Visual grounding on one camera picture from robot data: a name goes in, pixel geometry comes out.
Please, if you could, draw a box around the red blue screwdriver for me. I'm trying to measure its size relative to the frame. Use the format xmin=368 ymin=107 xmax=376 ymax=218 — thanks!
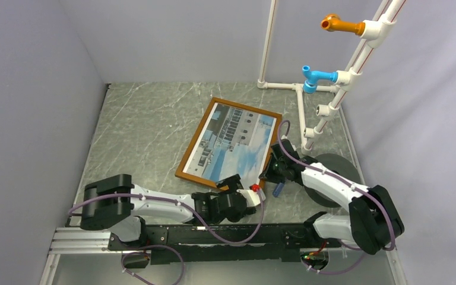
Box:
xmin=272 ymin=182 xmax=285 ymax=197

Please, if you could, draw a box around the wooden picture frame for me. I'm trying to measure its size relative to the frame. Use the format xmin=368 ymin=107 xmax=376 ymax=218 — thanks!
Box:
xmin=175 ymin=97 xmax=282 ymax=188

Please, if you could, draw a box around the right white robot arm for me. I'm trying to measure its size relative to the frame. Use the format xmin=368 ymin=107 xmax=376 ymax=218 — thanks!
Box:
xmin=259 ymin=140 xmax=405 ymax=255

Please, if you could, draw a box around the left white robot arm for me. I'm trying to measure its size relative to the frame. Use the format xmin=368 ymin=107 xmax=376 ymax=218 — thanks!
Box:
xmin=68 ymin=174 xmax=266 ymax=249

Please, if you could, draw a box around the black round disc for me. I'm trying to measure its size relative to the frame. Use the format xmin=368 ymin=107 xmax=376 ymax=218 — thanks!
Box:
xmin=304 ymin=153 xmax=362 ymax=208

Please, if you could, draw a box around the blue pipe fitting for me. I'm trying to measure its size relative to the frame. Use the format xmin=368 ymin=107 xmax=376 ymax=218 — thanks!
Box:
xmin=302 ymin=65 xmax=338 ymax=94

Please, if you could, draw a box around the orange pipe fitting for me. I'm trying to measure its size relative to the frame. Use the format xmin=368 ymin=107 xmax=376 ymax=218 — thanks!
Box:
xmin=321 ymin=14 xmax=366 ymax=36

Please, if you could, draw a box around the white PVC pipe stand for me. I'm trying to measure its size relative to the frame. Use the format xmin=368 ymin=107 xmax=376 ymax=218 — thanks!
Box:
xmin=256 ymin=0 xmax=407 ymax=156

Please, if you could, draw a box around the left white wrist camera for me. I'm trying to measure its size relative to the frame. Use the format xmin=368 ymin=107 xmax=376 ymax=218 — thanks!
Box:
xmin=236 ymin=184 xmax=266 ymax=207

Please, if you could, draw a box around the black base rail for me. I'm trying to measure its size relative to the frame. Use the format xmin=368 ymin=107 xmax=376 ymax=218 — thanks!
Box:
xmin=107 ymin=222 xmax=343 ymax=265

